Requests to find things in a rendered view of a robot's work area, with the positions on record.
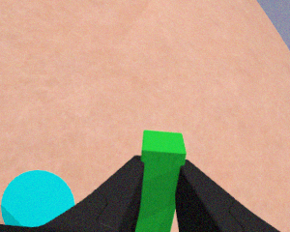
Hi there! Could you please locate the cyan circle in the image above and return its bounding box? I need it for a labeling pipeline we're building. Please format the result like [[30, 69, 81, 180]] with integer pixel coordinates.
[[1, 170, 75, 227]]

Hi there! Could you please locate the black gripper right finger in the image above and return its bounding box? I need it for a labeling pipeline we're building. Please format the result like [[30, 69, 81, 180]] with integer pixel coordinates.
[[175, 159, 280, 232]]

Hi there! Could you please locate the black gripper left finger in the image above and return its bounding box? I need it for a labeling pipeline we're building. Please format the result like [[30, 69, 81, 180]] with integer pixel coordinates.
[[0, 155, 145, 232]]

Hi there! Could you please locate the green rectangular post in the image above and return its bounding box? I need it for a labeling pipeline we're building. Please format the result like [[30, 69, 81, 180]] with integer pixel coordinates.
[[134, 129, 187, 232]]

